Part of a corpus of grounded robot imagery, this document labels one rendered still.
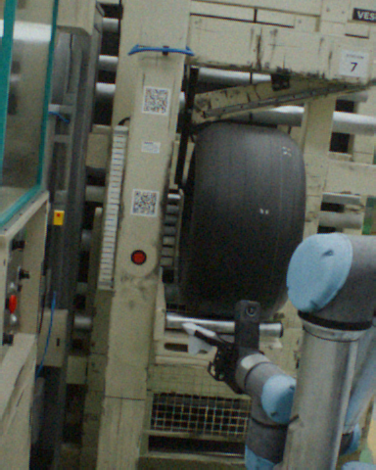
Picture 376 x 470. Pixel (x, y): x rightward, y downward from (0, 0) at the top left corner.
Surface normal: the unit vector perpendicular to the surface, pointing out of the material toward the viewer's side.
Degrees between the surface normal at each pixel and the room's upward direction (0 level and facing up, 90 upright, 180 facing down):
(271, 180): 57
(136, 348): 90
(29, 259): 90
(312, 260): 82
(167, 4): 90
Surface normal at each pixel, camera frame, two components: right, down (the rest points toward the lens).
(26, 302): 0.05, 0.18
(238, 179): 0.11, -0.36
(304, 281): -0.90, -0.18
